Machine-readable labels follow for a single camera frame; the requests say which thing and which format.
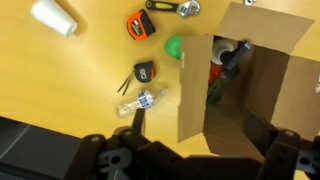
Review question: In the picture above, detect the large orange tape measure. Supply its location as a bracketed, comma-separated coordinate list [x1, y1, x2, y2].
[126, 8, 157, 41]

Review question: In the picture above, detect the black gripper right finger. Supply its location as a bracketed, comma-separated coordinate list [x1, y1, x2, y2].
[242, 109, 320, 180]

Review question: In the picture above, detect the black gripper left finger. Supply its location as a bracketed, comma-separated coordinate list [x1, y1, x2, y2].
[64, 108, 158, 180]

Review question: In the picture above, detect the printed cardboard box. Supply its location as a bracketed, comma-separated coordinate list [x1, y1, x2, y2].
[177, 1, 320, 158]

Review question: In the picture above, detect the green ball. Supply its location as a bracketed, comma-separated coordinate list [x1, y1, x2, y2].
[164, 33, 183, 61]

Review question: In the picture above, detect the adjustable wrench yellow black handle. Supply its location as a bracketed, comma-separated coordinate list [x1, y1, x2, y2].
[145, 0, 202, 19]

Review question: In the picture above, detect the yellow spray bottle black nozzle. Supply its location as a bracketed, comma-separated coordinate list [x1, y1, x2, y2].
[207, 37, 253, 107]

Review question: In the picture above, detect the clear plastic water bottle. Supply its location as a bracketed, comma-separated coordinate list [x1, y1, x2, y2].
[114, 87, 168, 119]

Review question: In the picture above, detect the small black orange tape measure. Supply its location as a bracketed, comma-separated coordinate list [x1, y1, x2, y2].
[116, 60, 157, 97]

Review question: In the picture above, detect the white paper cup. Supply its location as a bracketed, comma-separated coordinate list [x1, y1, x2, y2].
[30, 0, 79, 37]

